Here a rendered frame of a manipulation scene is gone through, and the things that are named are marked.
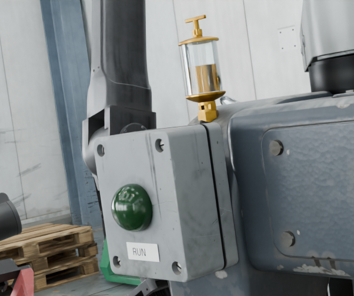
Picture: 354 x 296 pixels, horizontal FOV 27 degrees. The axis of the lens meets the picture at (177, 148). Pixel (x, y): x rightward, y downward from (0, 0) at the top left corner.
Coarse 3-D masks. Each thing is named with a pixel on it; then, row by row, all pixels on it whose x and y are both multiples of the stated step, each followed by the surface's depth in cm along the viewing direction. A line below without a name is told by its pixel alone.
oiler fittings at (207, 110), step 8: (200, 16) 51; (192, 32) 51; (200, 32) 51; (192, 40) 50; (200, 40) 50; (208, 40) 50; (216, 40) 51; (192, 96) 50; (200, 96) 50; (208, 96) 50; (216, 96) 51; (200, 104) 51; (208, 104) 51; (200, 112) 51; (208, 112) 51; (216, 112) 51; (208, 120) 51
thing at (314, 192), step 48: (288, 96) 50; (336, 96) 42; (240, 144) 45; (288, 144) 42; (336, 144) 40; (240, 192) 46; (288, 192) 43; (336, 192) 40; (240, 240) 46; (288, 240) 43; (336, 240) 41; (192, 288) 49; (240, 288) 46; (288, 288) 49
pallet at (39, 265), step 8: (48, 240) 690; (48, 248) 645; (72, 248) 635; (80, 248) 648; (88, 248) 647; (96, 248) 653; (16, 256) 628; (40, 256) 613; (56, 256) 669; (64, 256) 669; (80, 256) 649; (88, 256) 646; (16, 264) 598; (24, 264) 640; (32, 264) 608; (40, 264) 612; (56, 264) 629; (64, 264) 629; (40, 272) 612; (8, 280) 592
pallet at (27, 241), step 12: (24, 228) 686; (36, 228) 675; (48, 228) 664; (60, 228) 654; (72, 228) 645; (84, 228) 637; (12, 240) 623; (24, 240) 623; (36, 240) 609; (60, 240) 660; (72, 240) 668; (84, 240) 636; (0, 252) 637; (12, 252) 632; (24, 252) 602; (36, 252) 608; (48, 252) 615
